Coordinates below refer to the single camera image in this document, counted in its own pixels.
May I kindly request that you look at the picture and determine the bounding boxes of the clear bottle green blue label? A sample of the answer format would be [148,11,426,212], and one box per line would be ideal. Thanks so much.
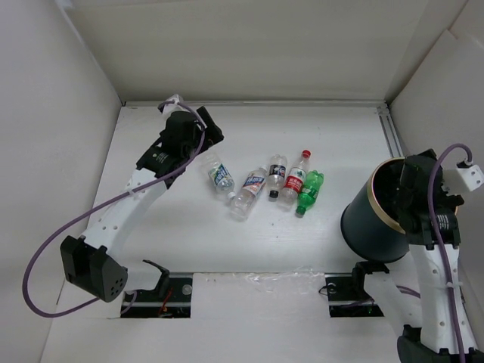
[204,154,235,200]

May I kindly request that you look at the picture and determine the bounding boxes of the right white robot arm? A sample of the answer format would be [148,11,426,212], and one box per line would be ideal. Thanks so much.
[340,149,483,362]

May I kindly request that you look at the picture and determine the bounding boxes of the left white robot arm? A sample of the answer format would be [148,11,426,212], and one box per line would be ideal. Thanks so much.
[60,102,224,303]

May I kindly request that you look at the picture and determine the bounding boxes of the dark bin with gold rim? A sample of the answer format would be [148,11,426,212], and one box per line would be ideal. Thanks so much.
[339,157,462,262]

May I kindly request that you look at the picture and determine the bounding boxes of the clear bottle blue orange label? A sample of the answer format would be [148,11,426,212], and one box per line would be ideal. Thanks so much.
[229,166,268,222]

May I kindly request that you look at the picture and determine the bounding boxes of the clear bottle black label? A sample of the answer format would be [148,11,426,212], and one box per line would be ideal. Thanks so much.
[267,154,287,200]

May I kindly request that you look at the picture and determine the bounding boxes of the clear bottle red label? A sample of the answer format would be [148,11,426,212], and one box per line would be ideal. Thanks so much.
[278,150,311,211]

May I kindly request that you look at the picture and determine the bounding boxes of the green plastic bottle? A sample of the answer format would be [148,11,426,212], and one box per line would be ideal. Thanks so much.
[295,170,324,218]

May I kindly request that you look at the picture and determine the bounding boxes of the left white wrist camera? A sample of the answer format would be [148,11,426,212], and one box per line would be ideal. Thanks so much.
[158,94,183,116]

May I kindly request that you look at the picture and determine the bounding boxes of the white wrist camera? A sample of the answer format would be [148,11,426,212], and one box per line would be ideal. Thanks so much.
[442,163,483,195]
[158,94,183,116]

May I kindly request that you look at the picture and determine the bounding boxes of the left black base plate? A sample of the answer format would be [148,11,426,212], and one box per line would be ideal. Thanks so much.
[120,273,193,319]

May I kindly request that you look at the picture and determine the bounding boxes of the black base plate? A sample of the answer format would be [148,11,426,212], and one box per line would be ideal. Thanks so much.
[120,273,193,319]
[319,273,383,318]

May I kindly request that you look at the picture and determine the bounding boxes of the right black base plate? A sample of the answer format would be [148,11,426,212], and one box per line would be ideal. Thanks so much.
[319,273,383,318]

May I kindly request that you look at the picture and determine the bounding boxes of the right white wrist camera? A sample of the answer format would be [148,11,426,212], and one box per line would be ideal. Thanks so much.
[442,163,483,195]

